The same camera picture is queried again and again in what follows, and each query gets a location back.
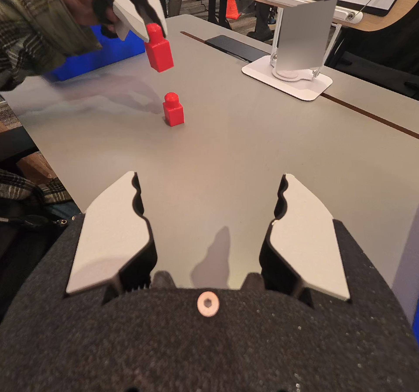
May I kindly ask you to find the black bag strap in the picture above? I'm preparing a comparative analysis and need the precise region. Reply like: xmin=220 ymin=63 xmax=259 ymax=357
xmin=0 ymin=214 xmax=77 ymax=230

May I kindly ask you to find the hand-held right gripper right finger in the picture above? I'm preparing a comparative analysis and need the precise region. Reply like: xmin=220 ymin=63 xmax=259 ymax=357
xmin=259 ymin=173 xmax=351 ymax=302

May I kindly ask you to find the white tablet stand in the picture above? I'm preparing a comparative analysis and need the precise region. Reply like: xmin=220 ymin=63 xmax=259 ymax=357
xmin=242 ymin=0 xmax=364 ymax=102

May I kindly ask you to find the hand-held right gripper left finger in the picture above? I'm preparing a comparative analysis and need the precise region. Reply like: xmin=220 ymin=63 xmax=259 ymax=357
xmin=65 ymin=170 xmax=158 ymax=298

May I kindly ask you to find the person's left forearm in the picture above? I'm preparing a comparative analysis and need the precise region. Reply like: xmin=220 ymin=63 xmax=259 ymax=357
xmin=0 ymin=0 xmax=103 ymax=92

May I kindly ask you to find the wooden easel board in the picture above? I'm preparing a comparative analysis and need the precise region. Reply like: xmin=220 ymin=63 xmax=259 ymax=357
xmin=246 ymin=0 xmax=419 ymax=33

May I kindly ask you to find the red mega block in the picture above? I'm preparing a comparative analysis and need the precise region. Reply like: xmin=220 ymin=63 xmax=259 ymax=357
xmin=143 ymin=22 xmax=174 ymax=73
xmin=162 ymin=92 xmax=185 ymax=127

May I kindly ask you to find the black phone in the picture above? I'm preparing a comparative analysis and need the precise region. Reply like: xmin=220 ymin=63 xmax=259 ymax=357
xmin=204 ymin=34 xmax=270 ymax=63

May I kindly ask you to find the person's plaid clothing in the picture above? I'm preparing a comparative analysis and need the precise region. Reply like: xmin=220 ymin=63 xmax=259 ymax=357
xmin=0 ymin=169 xmax=73 ymax=210

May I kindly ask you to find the blue plastic bin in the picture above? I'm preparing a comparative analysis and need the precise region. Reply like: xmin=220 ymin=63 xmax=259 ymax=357
xmin=44 ymin=24 xmax=146 ymax=82

